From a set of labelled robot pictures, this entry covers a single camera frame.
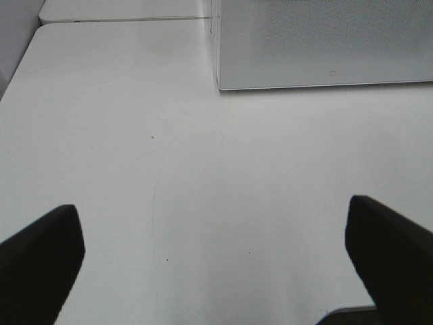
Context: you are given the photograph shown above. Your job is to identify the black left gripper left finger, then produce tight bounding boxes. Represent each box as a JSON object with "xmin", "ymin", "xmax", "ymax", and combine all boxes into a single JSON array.
[{"xmin": 1, "ymin": 204, "xmax": 85, "ymax": 324}]

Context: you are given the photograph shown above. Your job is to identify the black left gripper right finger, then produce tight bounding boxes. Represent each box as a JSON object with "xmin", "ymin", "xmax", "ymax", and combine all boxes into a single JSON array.
[{"xmin": 344, "ymin": 196, "xmax": 432, "ymax": 324}]

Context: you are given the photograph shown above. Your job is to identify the white microwave door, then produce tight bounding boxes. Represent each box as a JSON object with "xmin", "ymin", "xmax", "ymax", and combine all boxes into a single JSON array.
[{"xmin": 212, "ymin": 1, "xmax": 432, "ymax": 90}]

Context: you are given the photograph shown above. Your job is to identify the white microwave oven body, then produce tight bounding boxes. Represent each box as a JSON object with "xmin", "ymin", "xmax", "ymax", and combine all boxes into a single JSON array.
[{"xmin": 202, "ymin": 0, "xmax": 222, "ymax": 88}]

